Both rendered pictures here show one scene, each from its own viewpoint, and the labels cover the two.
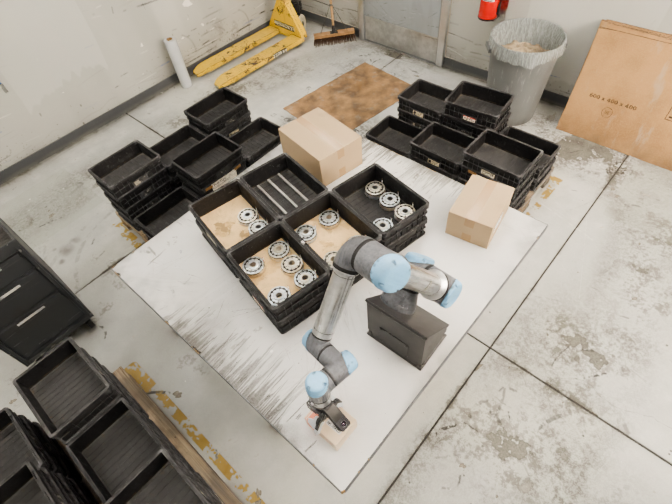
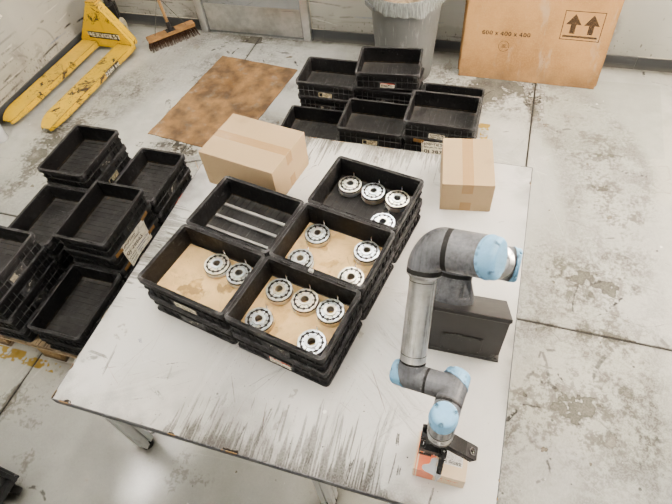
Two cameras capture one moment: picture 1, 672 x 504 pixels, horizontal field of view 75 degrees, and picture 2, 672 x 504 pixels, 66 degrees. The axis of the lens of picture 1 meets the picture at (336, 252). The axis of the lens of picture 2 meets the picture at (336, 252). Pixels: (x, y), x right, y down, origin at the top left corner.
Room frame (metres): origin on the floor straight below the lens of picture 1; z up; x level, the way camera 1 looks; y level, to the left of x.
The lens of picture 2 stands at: (0.21, 0.53, 2.46)
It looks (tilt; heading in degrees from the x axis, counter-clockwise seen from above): 52 degrees down; 335
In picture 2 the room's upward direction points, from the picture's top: 7 degrees counter-clockwise
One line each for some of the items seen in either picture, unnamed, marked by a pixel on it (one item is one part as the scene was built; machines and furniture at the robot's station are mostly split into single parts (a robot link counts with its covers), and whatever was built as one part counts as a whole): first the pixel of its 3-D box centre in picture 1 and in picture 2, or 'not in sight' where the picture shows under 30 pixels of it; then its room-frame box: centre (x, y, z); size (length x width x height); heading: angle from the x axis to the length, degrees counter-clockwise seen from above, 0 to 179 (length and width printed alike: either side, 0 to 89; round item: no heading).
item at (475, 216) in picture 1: (479, 210); (466, 174); (1.46, -0.74, 0.78); 0.30 x 0.22 x 0.16; 142
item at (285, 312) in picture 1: (279, 270); (295, 313); (1.19, 0.26, 0.87); 0.40 x 0.30 x 0.11; 32
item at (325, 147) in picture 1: (320, 146); (255, 157); (2.11, 0.01, 0.80); 0.40 x 0.30 x 0.20; 33
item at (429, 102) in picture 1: (427, 114); (332, 93); (2.94, -0.87, 0.31); 0.40 x 0.30 x 0.34; 43
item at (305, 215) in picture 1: (331, 236); (333, 252); (1.35, 0.01, 0.87); 0.40 x 0.30 x 0.11; 32
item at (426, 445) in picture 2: (321, 402); (435, 440); (0.56, 0.12, 0.90); 0.09 x 0.08 x 0.12; 43
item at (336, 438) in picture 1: (330, 421); (440, 459); (0.54, 0.10, 0.74); 0.16 x 0.12 x 0.07; 43
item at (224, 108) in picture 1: (223, 129); (95, 177); (3.01, 0.76, 0.37); 0.40 x 0.30 x 0.45; 133
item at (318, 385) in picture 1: (318, 386); (443, 420); (0.56, 0.12, 1.06); 0.09 x 0.08 x 0.11; 125
